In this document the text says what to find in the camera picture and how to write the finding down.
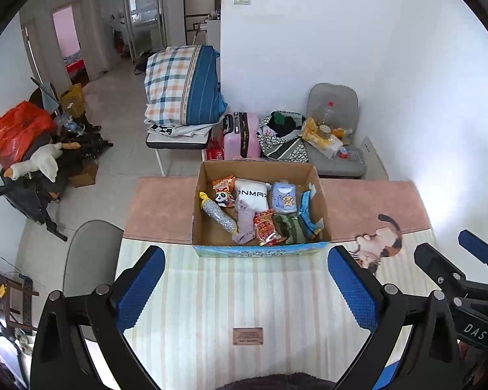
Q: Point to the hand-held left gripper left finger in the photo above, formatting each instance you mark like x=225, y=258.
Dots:
x=140, y=288

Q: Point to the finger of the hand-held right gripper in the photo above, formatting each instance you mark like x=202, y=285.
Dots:
x=435, y=262
x=478, y=243

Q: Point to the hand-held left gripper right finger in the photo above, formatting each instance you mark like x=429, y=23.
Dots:
x=351, y=288

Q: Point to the green packet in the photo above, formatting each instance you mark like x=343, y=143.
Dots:
x=291, y=227

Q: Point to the blue white packet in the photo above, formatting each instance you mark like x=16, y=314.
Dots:
x=306, y=211

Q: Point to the silver scrubber with yellow end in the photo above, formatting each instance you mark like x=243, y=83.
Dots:
x=219, y=215

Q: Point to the red snack packet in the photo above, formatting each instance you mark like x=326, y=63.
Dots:
x=264, y=224

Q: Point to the light blue tissue pack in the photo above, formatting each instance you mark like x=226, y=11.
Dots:
x=284, y=201

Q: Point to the panda print snack packet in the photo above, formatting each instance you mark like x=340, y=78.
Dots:
x=224, y=199

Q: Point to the purple cloth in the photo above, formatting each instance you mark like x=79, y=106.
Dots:
x=246, y=221

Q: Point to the white pillow packet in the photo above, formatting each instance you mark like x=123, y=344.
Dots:
x=250, y=199

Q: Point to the grey plastic chair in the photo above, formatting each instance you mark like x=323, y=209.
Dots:
x=89, y=252

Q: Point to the small brown label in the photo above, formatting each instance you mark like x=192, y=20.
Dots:
x=248, y=336

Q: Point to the white board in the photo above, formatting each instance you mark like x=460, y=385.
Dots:
x=374, y=158

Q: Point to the small cardboard box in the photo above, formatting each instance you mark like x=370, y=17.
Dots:
x=84, y=174

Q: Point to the wooden rack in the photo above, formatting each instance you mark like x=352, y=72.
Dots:
x=12, y=292

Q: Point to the clear plastic box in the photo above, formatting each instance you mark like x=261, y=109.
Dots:
x=349, y=155

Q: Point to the black folded stroller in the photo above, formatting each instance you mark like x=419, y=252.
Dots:
x=28, y=199

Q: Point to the white wrapped packet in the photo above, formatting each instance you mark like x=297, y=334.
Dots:
x=327, y=146

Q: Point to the folding bench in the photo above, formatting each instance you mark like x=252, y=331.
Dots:
x=175, y=143

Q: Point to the black equipment pile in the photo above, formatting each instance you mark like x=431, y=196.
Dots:
x=85, y=144

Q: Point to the black white patterned bag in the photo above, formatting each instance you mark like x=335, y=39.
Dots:
x=282, y=148

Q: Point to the white goose plush toy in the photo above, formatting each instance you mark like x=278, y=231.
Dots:
x=40, y=162

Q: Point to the yellow plastic bag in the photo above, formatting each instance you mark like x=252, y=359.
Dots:
x=309, y=132

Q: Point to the white patterned cloth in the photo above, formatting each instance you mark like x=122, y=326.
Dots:
x=179, y=130

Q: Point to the clear plastic bottle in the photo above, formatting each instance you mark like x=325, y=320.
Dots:
x=325, y=115

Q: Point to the dark clothes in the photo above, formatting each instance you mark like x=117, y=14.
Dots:
x=282, y=124

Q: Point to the pink suitcase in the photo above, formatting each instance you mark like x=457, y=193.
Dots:
x=244, y=136

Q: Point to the grey padded chair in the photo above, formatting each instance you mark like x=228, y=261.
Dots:
x=333, y=93

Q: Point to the orange plastic bag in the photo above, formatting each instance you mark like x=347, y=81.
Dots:
x=20, y=130

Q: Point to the yellow paper bag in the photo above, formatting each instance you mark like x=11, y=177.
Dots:
x=72, y=101

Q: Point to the plaid blue bedding bundle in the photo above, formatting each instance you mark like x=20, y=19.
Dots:
x=179, y=85

